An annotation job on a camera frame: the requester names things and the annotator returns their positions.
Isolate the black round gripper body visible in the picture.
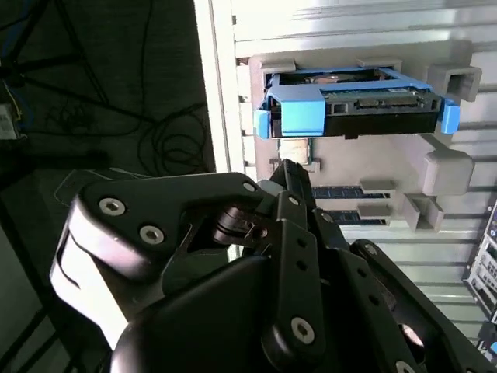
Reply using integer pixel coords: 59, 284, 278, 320
111, 248, 389, 373

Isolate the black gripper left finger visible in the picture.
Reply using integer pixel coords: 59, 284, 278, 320
50, 158, 326, 366

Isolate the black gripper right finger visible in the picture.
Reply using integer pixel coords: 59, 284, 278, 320
293, 161, 496, 373

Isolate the hard disk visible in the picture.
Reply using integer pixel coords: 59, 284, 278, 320
252, 68, 461, 140

